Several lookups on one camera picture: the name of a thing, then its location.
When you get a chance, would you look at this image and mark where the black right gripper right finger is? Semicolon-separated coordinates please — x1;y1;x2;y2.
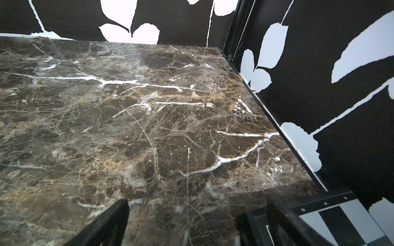
267;199;331;246

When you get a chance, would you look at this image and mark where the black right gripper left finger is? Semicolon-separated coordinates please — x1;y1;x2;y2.
66;199;129;246

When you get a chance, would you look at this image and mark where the black white checkerboard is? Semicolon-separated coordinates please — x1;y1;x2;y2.
236;188;394;246

